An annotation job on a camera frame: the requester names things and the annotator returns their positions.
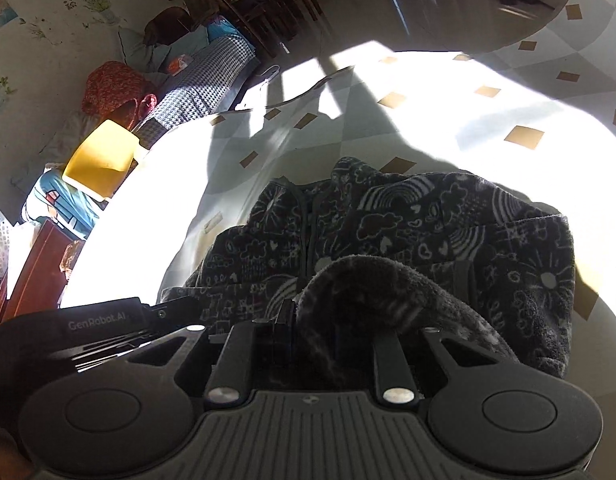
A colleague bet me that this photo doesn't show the brown wooden cabinet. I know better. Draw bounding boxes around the brown wooden cabinet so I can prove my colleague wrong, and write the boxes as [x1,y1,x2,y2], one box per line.
[0,220,74,326]

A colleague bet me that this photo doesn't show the dark wooden chair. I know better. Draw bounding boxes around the dark wooden chair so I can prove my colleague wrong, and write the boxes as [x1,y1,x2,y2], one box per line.
[229,0,323,56]

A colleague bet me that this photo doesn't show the yellow plastic stool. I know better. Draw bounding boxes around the yellow plastic stool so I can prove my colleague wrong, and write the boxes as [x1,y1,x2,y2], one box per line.
[62,120,140,202]

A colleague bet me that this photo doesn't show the person left hand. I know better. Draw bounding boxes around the person left hand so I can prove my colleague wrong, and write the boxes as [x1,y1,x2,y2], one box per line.
[0,429,34,480]

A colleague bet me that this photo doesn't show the checkered tablecloth with tan squares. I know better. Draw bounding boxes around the checkered tablecloth with tan squares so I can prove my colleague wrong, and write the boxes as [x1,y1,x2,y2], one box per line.
[59,0,616,480]

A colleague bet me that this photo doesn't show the blue cartoon print fabric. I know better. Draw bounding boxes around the blue cartoon print fabric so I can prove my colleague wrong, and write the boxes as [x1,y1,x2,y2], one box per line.
[21,168,105,240]

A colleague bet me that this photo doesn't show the blue white checkered sofa cover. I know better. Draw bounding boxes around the blue white checkered sofa cover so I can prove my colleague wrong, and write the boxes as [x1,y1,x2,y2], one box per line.
[132,35,259,150]

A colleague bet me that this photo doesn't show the red patterned cushion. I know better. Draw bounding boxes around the red patterned cushion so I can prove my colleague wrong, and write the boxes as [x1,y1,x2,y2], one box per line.
[81,61,158,122]

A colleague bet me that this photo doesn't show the black white patterned fleece jacket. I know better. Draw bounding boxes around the black white patterned fleece jacket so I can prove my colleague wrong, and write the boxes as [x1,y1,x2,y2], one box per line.
[161,157,575,382]

